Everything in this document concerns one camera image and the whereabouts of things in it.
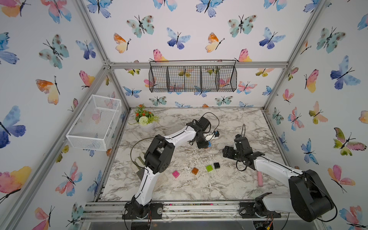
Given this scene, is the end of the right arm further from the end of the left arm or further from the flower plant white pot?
the flower plant white pot

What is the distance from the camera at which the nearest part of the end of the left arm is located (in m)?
0.73

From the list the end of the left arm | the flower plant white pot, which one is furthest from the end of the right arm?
the flower plant white pot
